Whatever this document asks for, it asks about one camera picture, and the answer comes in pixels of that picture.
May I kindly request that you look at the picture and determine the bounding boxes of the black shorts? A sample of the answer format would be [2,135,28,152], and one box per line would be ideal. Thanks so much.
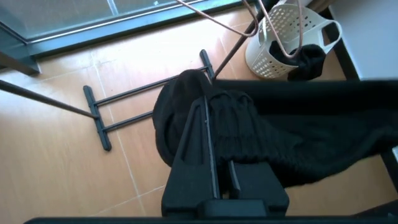
[152,69,398,189]

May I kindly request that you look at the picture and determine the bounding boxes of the black garment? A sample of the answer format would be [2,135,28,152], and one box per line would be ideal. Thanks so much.
[269,40,327,82]

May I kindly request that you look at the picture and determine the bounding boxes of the beige curtain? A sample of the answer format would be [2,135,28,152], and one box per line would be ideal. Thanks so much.
[306,0,332,13]

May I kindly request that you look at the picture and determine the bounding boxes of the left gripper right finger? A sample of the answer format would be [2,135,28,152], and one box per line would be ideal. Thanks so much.
[228,159,290,216]

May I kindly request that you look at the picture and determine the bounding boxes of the black clothes rack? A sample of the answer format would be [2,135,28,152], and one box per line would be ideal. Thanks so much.
[0,0,279,152]

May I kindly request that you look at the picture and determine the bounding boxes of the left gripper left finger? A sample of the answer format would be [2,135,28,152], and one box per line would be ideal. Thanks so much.
[160,95,221,218]

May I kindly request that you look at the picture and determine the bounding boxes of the white laundry basket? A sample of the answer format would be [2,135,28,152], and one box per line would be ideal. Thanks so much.
[244,0,343,80]

